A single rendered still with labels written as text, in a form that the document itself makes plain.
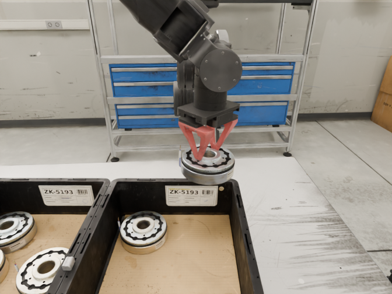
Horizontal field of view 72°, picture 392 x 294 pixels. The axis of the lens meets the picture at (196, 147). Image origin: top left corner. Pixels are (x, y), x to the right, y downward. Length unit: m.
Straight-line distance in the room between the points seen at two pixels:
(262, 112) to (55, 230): 2.06
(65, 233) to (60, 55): 2.80
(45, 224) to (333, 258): 0.74
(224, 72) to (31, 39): 3.17
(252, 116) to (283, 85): 0.37
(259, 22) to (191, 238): 2.79
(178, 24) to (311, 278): 0.65
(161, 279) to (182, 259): 0.06
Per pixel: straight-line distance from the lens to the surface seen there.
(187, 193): 0.66
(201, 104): 0.45
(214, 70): 0.37
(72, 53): 3.32
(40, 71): 3.50
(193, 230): 0.66
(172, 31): 0.43
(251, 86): 2.40
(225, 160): 0.51
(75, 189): 0.71
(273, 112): 2.53
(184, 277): 0.58
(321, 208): 1.01
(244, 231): 0.53
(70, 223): 0.74
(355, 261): 0.88
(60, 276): 0.50
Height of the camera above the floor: 1.30
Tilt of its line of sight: 28 degrees down
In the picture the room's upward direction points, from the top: straight up
